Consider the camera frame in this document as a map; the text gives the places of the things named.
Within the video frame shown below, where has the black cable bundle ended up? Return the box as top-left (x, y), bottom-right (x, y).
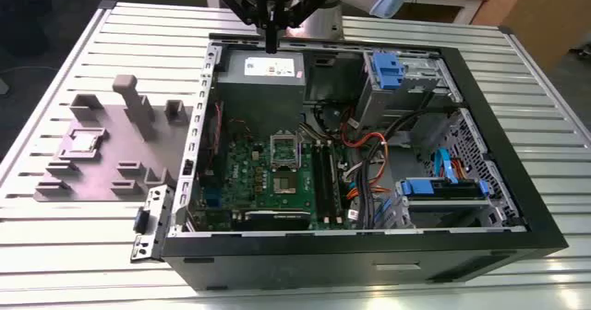
top-left (359, 104), bottom-right (463, 230)

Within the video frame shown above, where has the blue drive bay latch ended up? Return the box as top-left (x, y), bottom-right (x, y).
top-left (371, 51), bottom-right (407, 91)

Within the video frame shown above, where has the black PC case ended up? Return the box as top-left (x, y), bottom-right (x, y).
top-left (158, 31), bottom-right (569, 292)

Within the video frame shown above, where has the grey power supply unit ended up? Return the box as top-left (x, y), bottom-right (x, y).
top-left (213, 49), bottom-right (307, 133)

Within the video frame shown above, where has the wooden cabinet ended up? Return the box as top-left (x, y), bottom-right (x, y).
top-left (472, 0), bottom-right (591, 74)

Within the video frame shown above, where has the metal socket cover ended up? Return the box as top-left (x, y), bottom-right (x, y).
top-left (268, 132), bottom-right (301, 172)

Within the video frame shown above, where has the CPU socket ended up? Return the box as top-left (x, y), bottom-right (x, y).
top-left (271, 171), bottom-right (300, 195)

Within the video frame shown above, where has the black graphics card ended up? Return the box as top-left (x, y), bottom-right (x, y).
top-left (229, 208), bottom-right (311, 232)

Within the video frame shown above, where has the black RAM stick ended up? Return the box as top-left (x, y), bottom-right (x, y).
top-left (311, 140), bottom-right (331, 225)

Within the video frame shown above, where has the hard disk in blue carrier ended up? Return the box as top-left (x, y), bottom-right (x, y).
top-left (397, 177), bottom-right (491, 201)

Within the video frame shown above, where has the silver drive cage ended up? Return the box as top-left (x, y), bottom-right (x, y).
top-left (355, 48), bottom-right (464, 133)

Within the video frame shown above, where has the green motherboard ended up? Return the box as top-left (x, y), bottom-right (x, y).
top-left (196, 129), bottom-right (359, 232)

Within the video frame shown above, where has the grey parts rack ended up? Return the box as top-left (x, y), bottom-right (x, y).
top-left (33, 74), bottom-right (196, 203)

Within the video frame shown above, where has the silver hinged slot bracket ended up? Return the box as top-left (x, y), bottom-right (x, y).
top-left (129, 183), bottom-right (170, 264)

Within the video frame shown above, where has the orange wire bundle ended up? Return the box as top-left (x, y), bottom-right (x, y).
top-left (340, 131), bottom-right (391, 200)

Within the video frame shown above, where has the office chair base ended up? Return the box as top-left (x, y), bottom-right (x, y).
top-left (569, 39), bottom-right (591, 62)

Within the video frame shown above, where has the silver CPU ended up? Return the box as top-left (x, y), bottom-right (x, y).
top-left (69, 129), bottom-right (100, 151)

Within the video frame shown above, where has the blue flat wire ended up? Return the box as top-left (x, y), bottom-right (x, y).
top-left (432, 148), bottom-right (459, 185)

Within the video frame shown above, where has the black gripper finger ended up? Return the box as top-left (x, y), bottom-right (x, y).
top-left (212, 0), bottom-right (273, 53)
top-left (272, 0), bottom-right (329, 53)

